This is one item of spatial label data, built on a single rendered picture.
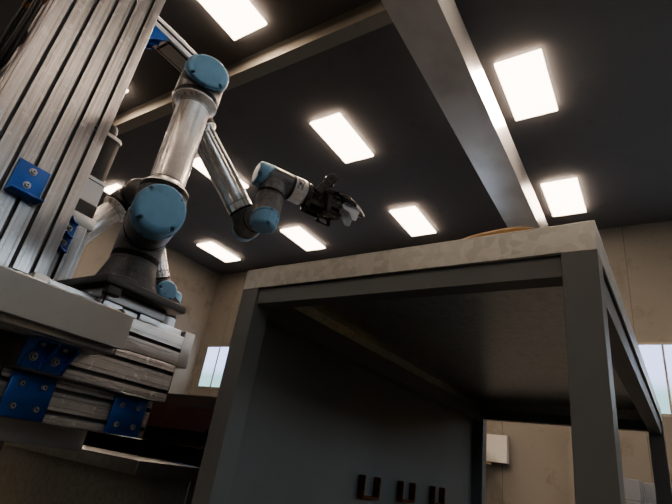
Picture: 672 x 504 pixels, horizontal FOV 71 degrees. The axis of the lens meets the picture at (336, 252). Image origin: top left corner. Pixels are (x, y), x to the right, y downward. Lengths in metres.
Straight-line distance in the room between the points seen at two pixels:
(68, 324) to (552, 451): 9.67
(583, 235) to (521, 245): 0.07
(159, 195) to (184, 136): 0.19
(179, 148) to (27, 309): 0.52
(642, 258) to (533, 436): 4.07
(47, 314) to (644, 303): 10.31
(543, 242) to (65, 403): 0.98
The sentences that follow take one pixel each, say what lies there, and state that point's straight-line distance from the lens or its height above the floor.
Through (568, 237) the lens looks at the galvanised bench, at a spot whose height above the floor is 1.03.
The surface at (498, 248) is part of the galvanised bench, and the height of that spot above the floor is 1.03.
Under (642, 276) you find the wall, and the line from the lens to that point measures 10.90.
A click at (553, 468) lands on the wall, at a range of 10.21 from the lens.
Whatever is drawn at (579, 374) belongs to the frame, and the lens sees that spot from 0.60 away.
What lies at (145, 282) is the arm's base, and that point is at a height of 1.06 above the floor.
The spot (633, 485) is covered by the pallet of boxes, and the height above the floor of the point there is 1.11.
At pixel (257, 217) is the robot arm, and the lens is 1.27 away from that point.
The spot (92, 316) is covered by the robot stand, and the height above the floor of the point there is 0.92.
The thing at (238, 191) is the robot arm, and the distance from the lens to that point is 1.41.
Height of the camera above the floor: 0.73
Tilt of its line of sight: 24 degrees up
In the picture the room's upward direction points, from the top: 9 degrees clockwise
